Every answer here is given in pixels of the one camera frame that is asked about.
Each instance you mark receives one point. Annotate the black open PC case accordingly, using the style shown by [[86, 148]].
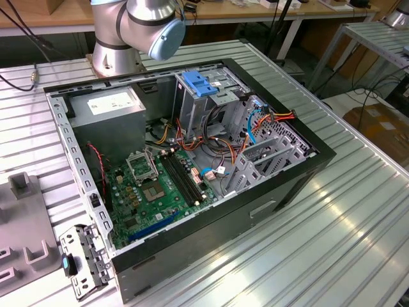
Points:
[[198, 243]]

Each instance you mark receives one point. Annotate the metal slot bracket plate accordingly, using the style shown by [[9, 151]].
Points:
[[92, 252]]

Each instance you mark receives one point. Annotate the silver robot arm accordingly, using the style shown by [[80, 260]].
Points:
[[143, 22]]

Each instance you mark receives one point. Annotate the black latch with teal mark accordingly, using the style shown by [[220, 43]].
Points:
[[71, 267]]

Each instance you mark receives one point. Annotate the large cardboard box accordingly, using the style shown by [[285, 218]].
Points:
[[377, 128]]

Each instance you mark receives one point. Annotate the grey power supply unit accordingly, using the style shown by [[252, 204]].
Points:
[[108, 128]]

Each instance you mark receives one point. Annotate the grey parts rack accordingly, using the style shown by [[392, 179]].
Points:
[[22, 217]]

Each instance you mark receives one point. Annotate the wooden desk with white legs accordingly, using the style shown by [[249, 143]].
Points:
[[223, 12]]

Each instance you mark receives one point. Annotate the grey metal drive cage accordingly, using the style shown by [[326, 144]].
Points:
[[191, 112]]

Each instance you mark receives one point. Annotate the grey metal disk bay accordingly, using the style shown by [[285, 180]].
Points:
[[252, 176]]

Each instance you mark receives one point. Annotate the blue expansion slot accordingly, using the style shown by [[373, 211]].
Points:
[[153, 227]]

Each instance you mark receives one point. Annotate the blue plastic drive bracket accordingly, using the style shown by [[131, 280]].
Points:
[[198, 84]]

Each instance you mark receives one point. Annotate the green motherboard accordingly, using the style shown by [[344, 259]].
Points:
[[172, 195]]

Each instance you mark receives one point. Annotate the black stand pole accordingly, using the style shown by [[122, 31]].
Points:
[[281, 19]]

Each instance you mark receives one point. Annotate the black RAM slot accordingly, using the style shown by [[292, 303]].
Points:
[[186, 179], [190, 179], [181, 179], [177, 179]]

